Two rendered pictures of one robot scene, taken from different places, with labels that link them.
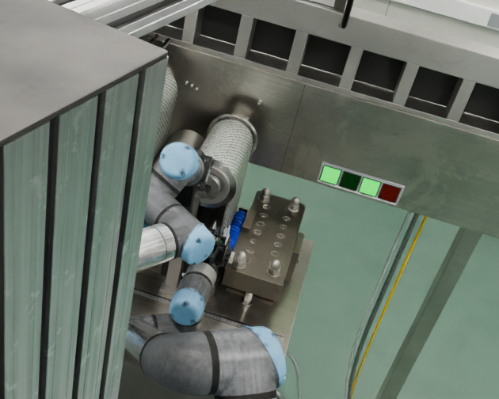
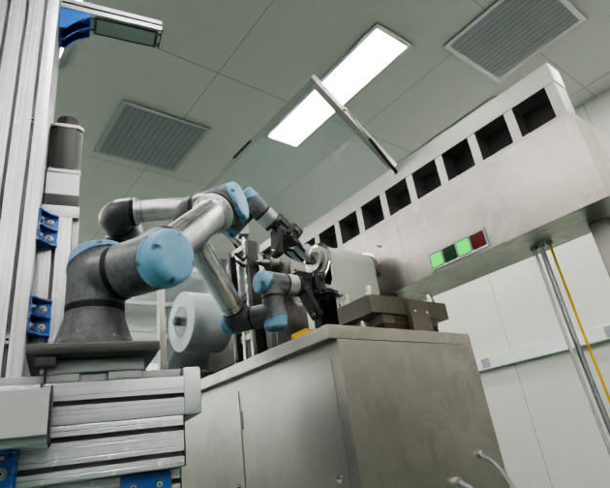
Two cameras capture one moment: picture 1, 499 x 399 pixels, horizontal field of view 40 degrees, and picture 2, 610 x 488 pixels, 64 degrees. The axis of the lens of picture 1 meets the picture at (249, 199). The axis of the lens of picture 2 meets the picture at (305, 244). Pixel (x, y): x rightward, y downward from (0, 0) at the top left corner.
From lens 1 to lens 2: 1.98 m
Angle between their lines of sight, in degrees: 72
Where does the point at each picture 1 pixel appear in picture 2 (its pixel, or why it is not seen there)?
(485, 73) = (474, 123)
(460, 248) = not seen: outside the picture
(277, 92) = (385, 233)
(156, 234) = not seen: hidden behind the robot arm
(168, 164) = not seen: hidden behind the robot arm
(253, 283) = (353, 307)
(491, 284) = not seen: outside the picture
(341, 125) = (424, 222)
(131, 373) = (263, 393)
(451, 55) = (450, 134)
